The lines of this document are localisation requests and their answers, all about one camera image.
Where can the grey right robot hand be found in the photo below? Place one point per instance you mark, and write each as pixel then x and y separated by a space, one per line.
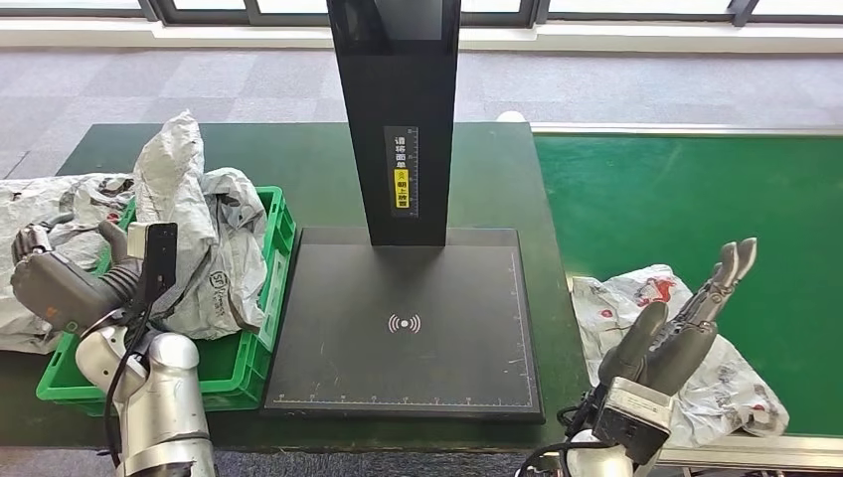
pixel 678 355

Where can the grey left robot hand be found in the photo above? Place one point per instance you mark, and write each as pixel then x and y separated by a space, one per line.
pixel 59 289

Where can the grey parcel bag red splash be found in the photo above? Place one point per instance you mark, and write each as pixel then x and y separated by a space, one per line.
pixel 606 303

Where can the plain grey parcel bag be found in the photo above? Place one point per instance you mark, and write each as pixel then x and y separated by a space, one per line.
pixel 171 178

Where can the grey parcel bag red print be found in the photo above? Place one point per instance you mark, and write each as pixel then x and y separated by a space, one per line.
pixel 230 263

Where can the crumpled grey parcel bag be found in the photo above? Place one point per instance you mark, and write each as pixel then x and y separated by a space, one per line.
pixel 26 204

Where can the green conveyor belt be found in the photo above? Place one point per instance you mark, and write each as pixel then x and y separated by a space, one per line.
pixel 658 197

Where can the white conveyor roller cap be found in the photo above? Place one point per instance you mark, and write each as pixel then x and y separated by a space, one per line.
pixel 511 117

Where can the black inbound scanning machine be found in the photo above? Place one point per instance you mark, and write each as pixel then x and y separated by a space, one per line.
pixel 395 99

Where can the green plastic crate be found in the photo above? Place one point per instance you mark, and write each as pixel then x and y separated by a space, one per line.
pixel 230 368

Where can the white window sill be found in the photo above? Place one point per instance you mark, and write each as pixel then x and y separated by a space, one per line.
pixel 132 33

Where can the dark green table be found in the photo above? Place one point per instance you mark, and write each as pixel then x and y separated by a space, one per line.
pixel 296 164

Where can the black yellow ruler label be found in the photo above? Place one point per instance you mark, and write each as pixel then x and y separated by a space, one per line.
pixel 402 172

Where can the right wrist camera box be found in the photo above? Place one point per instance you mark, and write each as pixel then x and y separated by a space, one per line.
pixel 632 415

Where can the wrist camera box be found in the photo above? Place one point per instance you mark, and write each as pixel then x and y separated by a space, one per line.
pixel 158 257
pixel 632 415

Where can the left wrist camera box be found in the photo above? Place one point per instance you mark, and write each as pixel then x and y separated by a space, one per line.
pixel 158 257

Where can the aluminium conveyor frame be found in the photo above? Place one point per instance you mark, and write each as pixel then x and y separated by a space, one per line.
pixel 757 454

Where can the dark window frame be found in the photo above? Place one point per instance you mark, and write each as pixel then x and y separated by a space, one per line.
pixel 211 13

